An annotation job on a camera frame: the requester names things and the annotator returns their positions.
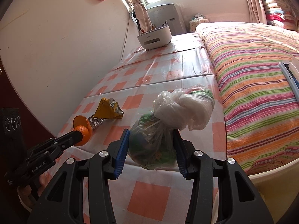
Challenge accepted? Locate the orange peel piece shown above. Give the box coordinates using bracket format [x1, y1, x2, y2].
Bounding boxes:
[73, 115, 92, 131]

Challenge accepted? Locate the white desk organizer box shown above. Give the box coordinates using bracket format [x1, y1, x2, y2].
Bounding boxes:
[137, 21, 172, 51]

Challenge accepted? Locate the silver pill blister pack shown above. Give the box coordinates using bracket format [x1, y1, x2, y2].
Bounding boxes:
[88, 115, 105, 130]

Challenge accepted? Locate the stack of folded blankets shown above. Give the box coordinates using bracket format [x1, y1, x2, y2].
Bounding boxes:
[262, 0, 298, 32]

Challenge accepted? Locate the orange tangerine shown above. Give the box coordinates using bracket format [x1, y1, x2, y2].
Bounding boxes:
[74, 125, 92, 146]

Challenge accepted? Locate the small patterned stool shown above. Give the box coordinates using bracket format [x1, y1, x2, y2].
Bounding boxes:
[189, 13, 210, 32]

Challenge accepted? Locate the orange checkered plastic tablecloth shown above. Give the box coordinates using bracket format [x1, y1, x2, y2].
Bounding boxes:
[38, 32, 227, 224]

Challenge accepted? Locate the pink curtain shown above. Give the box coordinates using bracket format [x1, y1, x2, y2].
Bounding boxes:
[127, 0, 152, 32]

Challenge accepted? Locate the cream trash bin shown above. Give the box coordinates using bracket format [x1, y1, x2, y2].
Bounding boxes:
[249, 159, 298, 223]

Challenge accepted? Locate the white air conditioner unit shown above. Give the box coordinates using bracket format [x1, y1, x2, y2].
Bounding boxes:
[147, 4, 187, 35]

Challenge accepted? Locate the person's left hand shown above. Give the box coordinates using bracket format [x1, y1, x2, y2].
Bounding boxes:
[17, 186, 37, 208]

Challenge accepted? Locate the dark red wooden door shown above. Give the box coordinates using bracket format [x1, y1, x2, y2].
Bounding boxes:
[1, 65, 54, 169]

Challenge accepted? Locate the yellow foil snack wrapper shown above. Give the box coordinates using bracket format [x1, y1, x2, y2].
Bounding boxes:
[93, 98, 124, 119]

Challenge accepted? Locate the clear bag with green trash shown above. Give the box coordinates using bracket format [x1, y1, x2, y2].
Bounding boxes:
[128, 84, 215, 170]

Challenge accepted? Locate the striped colourful bed quilt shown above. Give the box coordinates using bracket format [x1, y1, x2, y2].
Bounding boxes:
[196, 22, 298, 175]

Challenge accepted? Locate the blue white case on bed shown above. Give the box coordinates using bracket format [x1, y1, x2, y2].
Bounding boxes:
[279, 58, 299, 102]

